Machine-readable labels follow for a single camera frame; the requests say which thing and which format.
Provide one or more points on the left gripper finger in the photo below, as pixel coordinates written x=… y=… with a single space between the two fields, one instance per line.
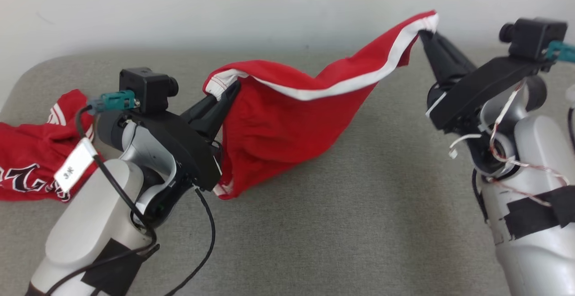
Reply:
x=204 y=108
x=218 y=118

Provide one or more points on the red jersey with black lettering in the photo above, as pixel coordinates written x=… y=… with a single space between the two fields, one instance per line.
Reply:
x=31 y=152

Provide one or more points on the red shorts with white trim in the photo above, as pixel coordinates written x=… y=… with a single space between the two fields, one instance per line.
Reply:
x=278 y=125

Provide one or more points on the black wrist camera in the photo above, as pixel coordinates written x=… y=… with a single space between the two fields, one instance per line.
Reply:
x=534 y=37
x=143 y=89

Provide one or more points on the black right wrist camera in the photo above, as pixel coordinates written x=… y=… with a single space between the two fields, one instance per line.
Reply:
x=534 y=37

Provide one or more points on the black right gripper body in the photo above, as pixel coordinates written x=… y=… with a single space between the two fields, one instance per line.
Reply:
x=480 y=89

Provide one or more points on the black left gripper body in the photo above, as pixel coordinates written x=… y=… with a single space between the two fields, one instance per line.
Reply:
x=188 y=148

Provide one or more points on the white grey robot right arm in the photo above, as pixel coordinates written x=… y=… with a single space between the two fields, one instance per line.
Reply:
x=534 y=251

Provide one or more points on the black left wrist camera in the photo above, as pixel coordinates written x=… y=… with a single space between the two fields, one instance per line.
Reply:
x=143 y=89

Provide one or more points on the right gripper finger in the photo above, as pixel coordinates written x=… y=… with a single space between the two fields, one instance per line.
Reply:
x=435 y=62
x=456 y=64

